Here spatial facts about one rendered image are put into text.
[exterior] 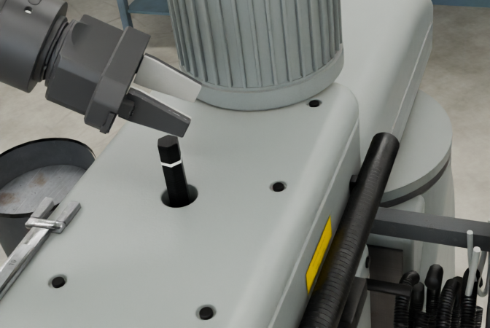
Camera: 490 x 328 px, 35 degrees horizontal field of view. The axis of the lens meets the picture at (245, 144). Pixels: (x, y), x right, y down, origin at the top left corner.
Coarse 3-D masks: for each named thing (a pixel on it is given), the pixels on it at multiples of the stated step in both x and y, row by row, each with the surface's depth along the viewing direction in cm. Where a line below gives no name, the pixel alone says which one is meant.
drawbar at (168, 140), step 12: (168, 144) 73; (168, 156) 74; (180, 156) 75; (168, 168) 75; (180, 168) 75; (168, 180) 76; (180, 180) 76; (168, 192) 77; (180, 192) 76; (180, 204) 77
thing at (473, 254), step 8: (472, 232) 102; (472, 240) 103; (472, 248) 104; (472, 256) 101; (488, 256) 113; (472, 264) 102; (480, 264) 114; (488, 264) 113; (472, 272) 103; (480, 272) 114; (488, 272) 114; (472, 280) 104; (480, 280) 115; (488, 280) 114; (472, 288) 106; (488, 288) 114; (480, 296) 113
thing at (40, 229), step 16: (48, 208) 78; (32, 224) 76; (48, 224) 75; (64, 224) 76; (32, 240) 74; (16, 256) 72; (32, 256) 73; (0, 272) 71; (16, 272) 71; (0, 288) 69
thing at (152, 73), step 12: (144, 60) 72; (156, 60) 72; (144, 72) 73; (156, 72) 73; (168, 72) 73; (180, 72) 73; (144, 84) 74; (156, 84) 73; (168, 84) 73; (180, 84) 73; (192, 84) 73; (180, 96) 74; (192, 96) 74
